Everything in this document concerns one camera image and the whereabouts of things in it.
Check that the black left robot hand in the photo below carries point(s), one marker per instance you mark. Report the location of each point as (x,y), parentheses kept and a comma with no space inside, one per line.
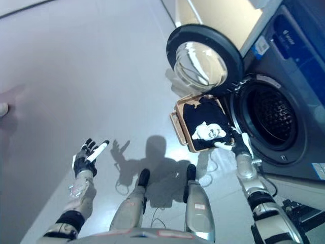
(83,162)

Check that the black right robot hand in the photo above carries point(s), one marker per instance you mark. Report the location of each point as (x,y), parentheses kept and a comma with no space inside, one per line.
(240,142)

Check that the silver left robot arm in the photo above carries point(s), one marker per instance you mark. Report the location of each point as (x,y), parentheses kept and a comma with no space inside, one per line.
(76,203)

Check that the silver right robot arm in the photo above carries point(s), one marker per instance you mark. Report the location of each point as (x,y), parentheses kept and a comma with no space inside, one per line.
(264,198)

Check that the grey front-load washing machine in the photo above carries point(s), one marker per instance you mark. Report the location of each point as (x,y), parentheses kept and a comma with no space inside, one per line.
(284,106)

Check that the brown laundry basket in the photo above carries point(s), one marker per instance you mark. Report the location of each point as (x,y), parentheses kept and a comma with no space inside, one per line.
(179,127)

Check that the round washing machine door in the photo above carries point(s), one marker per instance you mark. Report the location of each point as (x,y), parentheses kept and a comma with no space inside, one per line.
(200,58)

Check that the white crumpled garment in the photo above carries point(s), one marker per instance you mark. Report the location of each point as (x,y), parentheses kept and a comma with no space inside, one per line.
(205,132)

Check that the dark navy garment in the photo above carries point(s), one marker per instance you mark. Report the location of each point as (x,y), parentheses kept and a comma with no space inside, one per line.
(203,111)

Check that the black right robot foot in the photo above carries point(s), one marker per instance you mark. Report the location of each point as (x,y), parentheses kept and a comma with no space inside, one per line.
(191,172)

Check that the black robot foot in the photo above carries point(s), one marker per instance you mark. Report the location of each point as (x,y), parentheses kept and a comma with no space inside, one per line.
(191,172)
(144,179)

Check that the black left robot foot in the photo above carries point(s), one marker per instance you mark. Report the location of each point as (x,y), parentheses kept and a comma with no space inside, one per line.
(144,179)

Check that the silver left robot leg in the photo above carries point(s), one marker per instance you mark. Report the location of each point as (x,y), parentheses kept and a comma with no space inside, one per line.
(127,213)

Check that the silver robot leg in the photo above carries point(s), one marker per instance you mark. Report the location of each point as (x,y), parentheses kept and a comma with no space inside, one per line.
(199,211)
(127,213)

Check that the white appliance plinth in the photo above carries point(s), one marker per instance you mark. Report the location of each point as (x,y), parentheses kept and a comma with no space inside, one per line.
(299,193)

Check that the silver right robot leg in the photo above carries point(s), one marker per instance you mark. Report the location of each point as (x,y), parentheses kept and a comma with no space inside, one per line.
(199,211)

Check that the blue white instruction sticker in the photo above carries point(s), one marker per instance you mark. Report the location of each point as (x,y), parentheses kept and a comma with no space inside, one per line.
(319,169)

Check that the robot legs and feet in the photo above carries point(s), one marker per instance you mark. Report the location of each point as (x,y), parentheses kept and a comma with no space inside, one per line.
(162,206)

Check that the silver robot torso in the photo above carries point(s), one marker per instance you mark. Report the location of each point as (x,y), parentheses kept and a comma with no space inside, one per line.
(137,236)

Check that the light person shoe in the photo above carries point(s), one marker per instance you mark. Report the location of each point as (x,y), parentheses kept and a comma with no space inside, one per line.
(3,109)

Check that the blue energy label sticker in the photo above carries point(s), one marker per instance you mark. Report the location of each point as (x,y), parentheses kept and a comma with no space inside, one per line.
(262,47)

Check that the white tall side panel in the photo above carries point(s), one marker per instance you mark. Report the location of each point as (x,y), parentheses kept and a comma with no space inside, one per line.
(261,23)

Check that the white counter cabinet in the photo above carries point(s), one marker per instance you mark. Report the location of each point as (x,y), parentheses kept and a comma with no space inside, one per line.
(198,11)

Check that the black equipment frame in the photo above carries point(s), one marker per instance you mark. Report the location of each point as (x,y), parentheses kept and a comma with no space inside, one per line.
(307,223)

